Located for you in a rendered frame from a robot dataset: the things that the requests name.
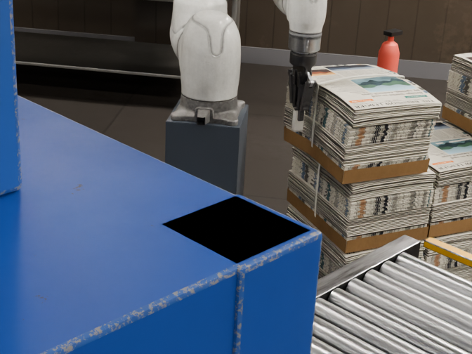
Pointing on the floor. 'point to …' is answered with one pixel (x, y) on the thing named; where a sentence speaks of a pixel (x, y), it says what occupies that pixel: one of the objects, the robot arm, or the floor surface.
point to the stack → (392, 201)
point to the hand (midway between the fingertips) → (298, 119)
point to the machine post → (278, 295)
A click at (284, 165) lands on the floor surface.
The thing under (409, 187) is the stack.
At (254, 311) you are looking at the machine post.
